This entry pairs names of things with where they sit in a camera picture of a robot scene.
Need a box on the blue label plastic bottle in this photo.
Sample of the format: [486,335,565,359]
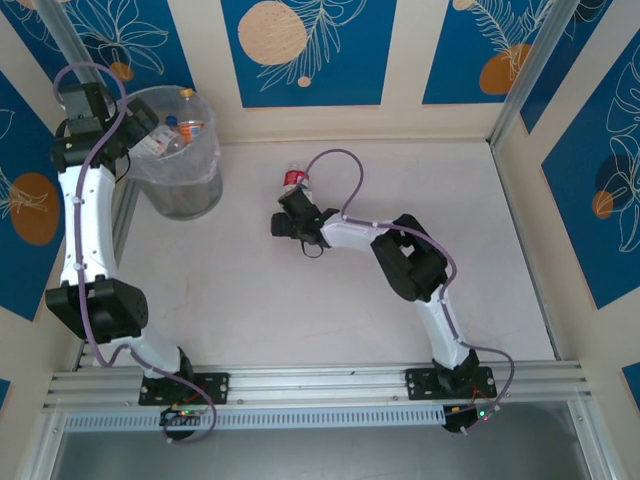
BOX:
[162,115,184,151]

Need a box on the red cap plastic bottle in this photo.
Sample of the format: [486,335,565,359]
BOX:
[282,161,315,201]

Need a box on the grey round waste bin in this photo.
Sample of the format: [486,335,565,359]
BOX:
[119,84,224,220]

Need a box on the small circuit board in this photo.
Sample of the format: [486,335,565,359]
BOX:
[443,403,504,435]
[158,405,206,429]

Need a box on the grey metal panel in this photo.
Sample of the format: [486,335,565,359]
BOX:
[49,428,596,480]

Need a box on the blue floral wall panel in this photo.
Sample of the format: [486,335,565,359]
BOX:
[0,69,87,322]
[541,47,640,311]
[422,0,554,106]
[519,0,617,135]
[54,0,197,96]
[221,0,399,109]
[0,0,101,126]

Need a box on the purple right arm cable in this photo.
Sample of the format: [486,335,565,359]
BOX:
[302,149,516,436]

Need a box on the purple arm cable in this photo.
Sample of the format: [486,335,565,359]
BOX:
[53,62,219,445]
[302,149,516,436]

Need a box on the aluminium frame post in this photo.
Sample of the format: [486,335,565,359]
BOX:
[489,0,571,147]
[37,0,116,106]

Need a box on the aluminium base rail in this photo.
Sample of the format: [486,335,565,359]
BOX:
[43,360,594,410]

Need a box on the grey slotted cable duct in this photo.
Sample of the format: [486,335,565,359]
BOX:
[63,404,447,432]

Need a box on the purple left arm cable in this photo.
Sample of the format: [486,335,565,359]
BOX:
[53,62,219,445]

